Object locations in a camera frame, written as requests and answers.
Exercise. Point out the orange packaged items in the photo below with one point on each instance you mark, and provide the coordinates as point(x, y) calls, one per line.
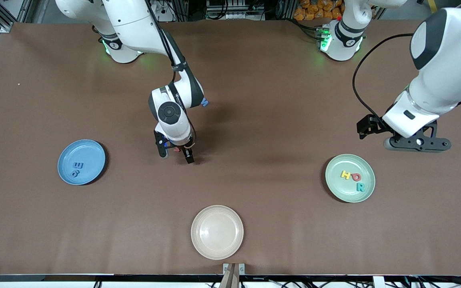
point(314, 10)

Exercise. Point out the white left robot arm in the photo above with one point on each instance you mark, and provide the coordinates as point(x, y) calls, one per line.
point(446, 60)

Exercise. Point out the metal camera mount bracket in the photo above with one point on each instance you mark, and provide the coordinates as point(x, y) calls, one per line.
point(233, 270)

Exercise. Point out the red uppercase letter Q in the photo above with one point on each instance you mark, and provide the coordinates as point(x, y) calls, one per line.
point(353, 177)

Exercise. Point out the blue uppercase letter M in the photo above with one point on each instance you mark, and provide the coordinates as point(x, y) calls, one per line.
point(205, 103)

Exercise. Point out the blue plate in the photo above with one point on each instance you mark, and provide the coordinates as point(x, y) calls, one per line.
point(86, 154)

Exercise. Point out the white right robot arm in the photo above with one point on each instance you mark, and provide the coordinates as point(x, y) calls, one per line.
point(176, 130)

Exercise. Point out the white power strip with plugs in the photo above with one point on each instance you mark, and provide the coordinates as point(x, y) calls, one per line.
point(166, 10)

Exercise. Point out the yellow uppercase letter H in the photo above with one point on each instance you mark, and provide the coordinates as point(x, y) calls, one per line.
point(345, 174)

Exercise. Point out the light green plate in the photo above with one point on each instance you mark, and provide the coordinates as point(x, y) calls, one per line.
point(336, 186)

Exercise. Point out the blue lowercase letter m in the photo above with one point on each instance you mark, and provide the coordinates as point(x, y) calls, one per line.
point(79, 165)

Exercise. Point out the teal uppercase letter R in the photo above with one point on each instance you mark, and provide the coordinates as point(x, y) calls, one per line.
point(360, 187)

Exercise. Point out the long white power strip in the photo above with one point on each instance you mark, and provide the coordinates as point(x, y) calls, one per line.
point(244, 16)

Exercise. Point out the brown table cover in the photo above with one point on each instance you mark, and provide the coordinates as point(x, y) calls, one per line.
point(278, 224)

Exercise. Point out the beige plate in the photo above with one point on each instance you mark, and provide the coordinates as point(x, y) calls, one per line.
point(217, 232)

